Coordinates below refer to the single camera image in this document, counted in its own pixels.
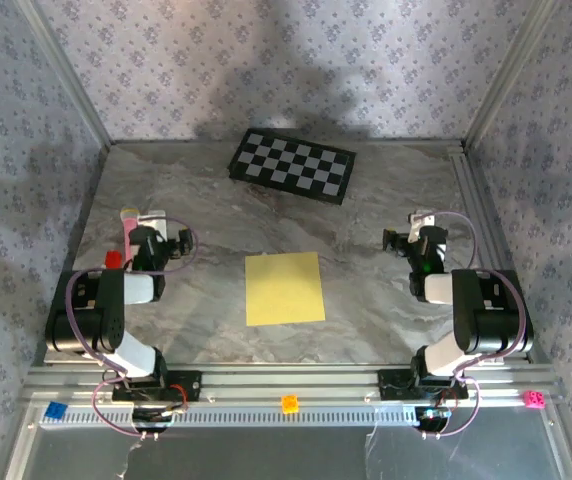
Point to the yellow square paper sheet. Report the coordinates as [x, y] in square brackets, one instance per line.
[286, 290]

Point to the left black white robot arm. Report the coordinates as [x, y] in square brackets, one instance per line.
[91, 310]

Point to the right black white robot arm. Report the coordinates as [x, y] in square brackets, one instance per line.
[486, 310]

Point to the grey metal sheet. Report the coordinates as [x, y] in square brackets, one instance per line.
[266, 455]

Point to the red toy brick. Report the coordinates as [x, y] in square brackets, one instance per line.
[113, 260]

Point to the black grey checkerboard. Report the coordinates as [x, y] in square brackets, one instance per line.
[291, 167]

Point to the pink toy brick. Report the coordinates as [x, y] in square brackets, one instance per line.
[535, 399]

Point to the blue toy brick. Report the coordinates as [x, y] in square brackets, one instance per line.
[56, 410]

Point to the orange toy brick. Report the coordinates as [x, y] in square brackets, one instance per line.
[290, 404]

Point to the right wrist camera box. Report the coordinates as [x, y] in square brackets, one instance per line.
[421, 222]

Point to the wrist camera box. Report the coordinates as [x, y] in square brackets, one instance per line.
[421, 222]
[152, 221]

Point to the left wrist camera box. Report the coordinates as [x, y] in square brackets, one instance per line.
[152, 221]

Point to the aluminium side rail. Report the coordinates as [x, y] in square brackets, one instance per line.
[471, 190]

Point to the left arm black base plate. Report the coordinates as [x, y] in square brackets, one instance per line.
[191, 385]

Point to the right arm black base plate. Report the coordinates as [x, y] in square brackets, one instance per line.
[391, 385]

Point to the aluminium mounting rail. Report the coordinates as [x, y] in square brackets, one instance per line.
[286, 380]

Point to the aluminium frame post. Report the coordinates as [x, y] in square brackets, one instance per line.
[511, 75]
[66, 75]

